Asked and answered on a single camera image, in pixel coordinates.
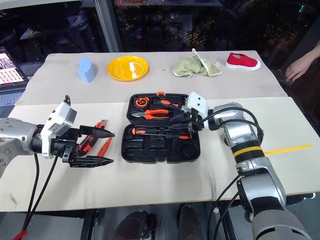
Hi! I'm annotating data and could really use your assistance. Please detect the black plastic tool case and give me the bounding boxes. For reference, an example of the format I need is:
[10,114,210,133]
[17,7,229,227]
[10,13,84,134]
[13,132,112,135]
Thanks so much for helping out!
[121,92,202,165]

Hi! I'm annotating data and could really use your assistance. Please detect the dark rounded shape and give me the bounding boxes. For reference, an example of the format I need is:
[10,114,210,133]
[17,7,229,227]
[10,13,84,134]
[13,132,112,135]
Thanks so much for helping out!
[178,203,209,240]
[111,210,156,240]

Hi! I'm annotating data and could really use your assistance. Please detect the orange handled pliers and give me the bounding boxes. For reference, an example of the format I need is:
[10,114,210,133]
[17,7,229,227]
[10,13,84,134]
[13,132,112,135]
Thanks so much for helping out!
[130,108,171,121]

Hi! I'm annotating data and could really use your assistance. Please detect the grey metal pillar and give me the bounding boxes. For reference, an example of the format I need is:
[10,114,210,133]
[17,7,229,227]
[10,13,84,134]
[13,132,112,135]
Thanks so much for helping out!
[81,0,124,54]

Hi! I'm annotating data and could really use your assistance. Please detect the orange voltage tester pen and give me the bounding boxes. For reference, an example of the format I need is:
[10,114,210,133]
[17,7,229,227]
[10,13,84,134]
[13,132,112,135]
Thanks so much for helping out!
[96,137,114,157]

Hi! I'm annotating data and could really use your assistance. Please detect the short orange black screwdriver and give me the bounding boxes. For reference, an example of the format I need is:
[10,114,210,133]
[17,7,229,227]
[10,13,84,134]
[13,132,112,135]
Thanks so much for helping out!
[130,126,161,135]

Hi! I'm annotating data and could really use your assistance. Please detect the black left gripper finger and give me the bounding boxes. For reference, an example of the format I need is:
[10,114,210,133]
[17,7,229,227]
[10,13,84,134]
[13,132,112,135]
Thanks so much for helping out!
[69,155,115,168]
[79,125,116,139]

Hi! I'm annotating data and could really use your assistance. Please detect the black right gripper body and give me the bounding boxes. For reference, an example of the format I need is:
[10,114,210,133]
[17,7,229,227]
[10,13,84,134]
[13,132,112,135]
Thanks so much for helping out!
[181,109,204,132]

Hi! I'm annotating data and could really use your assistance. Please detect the long orange black screwdriver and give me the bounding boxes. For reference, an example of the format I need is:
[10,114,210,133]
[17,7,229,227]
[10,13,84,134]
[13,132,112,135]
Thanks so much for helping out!
[149,130,194,141]

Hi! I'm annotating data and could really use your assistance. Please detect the yellow tape strip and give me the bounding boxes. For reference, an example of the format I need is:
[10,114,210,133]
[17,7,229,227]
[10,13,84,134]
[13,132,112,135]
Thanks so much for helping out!
[264,144,313,156]

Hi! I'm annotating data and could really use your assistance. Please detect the green crumpled cloth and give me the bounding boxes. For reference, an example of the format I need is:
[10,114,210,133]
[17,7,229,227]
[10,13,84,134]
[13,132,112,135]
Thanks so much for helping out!
[172,48,223,79]

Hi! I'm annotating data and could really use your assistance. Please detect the person's bare hand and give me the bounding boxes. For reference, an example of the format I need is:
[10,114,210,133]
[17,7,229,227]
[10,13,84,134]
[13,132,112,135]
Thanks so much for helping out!
[284,53,314,82]

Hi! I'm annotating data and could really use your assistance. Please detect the orange black utility knife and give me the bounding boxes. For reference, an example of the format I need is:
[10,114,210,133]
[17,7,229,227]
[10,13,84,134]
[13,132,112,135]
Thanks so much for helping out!
[78,119,110,154]

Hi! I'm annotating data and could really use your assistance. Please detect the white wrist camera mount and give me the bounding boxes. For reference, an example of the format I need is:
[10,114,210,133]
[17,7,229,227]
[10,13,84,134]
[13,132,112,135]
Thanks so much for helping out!
[185,91,209,119]
[39,100,78,160]

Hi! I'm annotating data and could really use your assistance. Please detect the desk calendar with red pictures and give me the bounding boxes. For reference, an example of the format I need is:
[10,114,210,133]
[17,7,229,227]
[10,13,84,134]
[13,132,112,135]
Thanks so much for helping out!
[0,45,26,86]

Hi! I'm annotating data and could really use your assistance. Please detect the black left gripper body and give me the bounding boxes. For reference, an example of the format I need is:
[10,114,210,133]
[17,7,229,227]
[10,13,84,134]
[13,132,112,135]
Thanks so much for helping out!
[50,126,84,165]

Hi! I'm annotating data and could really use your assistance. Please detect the hammer with orange black handle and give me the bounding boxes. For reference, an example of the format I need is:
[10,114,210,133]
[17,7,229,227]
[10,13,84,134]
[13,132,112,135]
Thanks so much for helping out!
[151,97,187,109]

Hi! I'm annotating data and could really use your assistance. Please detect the red shoe with white sole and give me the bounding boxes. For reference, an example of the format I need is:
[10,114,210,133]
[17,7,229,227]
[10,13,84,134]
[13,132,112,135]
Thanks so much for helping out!
[225,51,262,72]

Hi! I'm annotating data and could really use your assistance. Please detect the blue foam block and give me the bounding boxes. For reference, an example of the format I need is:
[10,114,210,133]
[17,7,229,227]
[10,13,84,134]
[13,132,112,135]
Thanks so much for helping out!
[76,56,97,84]

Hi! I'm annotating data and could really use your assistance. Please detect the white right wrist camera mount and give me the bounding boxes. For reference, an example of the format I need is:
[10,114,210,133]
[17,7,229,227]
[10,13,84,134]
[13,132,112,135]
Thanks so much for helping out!
[185,91,209,119]

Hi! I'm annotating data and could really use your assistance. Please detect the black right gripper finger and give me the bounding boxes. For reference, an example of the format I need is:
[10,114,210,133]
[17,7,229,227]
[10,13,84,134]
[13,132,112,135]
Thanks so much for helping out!
[169,111,192,123]
[163,121,194,131]

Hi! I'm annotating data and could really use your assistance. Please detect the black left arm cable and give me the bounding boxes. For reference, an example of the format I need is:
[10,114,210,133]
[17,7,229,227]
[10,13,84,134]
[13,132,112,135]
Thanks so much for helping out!
[21,152,60,235]

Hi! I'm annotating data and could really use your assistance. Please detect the orange black tape measure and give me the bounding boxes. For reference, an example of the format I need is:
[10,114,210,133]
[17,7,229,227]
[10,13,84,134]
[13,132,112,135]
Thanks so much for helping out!
[134,97,151,108]

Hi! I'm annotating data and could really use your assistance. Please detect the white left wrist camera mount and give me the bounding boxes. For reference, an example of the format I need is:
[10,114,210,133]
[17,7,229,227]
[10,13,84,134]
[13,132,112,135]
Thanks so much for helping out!
[39,100,78,160]

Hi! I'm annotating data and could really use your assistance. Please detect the black table frame leg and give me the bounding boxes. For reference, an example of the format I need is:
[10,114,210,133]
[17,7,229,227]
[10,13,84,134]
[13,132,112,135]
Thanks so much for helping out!
[216,199,238,240]
[79,208,100,240]

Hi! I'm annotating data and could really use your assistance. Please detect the grey keyboard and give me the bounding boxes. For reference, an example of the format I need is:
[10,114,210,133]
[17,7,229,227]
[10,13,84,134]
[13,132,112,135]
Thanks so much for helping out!
[0,90,26,108]

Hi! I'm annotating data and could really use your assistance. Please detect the yellow plastic plate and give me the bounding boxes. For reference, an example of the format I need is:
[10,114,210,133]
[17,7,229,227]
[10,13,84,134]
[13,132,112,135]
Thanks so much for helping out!
[107,55,150,82]

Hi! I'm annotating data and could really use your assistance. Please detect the red tape on cable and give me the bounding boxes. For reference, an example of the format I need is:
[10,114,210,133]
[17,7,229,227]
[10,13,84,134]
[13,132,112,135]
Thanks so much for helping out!
[11,229,29,240]

